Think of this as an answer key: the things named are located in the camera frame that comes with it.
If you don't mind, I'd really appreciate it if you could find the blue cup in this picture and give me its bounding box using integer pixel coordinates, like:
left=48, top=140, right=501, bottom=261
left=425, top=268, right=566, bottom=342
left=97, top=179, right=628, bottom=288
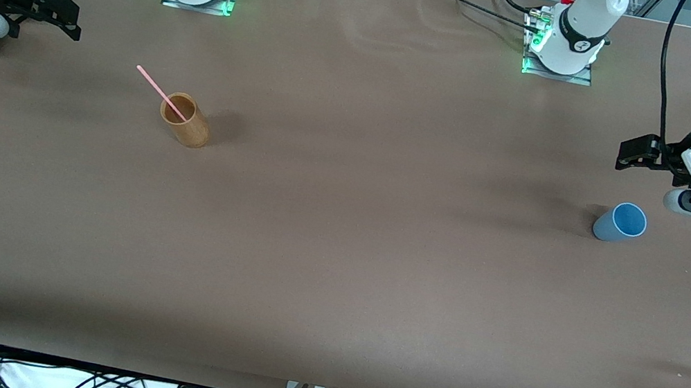
left=591, top=198, right=651, bottom=248

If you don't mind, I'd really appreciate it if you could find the pink chopstick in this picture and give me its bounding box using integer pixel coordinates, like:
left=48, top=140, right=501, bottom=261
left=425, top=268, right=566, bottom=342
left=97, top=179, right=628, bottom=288
left=128, top=64, right=197, bottom=123

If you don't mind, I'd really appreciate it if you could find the bamboo cup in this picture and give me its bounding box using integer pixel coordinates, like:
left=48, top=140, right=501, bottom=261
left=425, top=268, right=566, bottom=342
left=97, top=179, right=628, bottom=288
left=154, top=89, right=217, bottom=151

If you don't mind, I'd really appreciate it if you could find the short black table cable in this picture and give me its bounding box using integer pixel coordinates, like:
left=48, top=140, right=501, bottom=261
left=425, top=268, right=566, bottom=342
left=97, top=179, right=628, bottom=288
left=485, top=0, right=541, bottom=17

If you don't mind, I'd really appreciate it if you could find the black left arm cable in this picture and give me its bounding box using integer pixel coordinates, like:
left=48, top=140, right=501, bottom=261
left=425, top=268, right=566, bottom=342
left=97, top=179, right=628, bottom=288
left=642, top=0, right=691, bottom=173

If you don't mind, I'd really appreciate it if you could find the long black table cable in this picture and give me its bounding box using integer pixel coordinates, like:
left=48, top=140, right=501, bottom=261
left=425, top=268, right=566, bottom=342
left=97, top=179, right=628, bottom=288
left=416, top=0, right=548, bottom=38

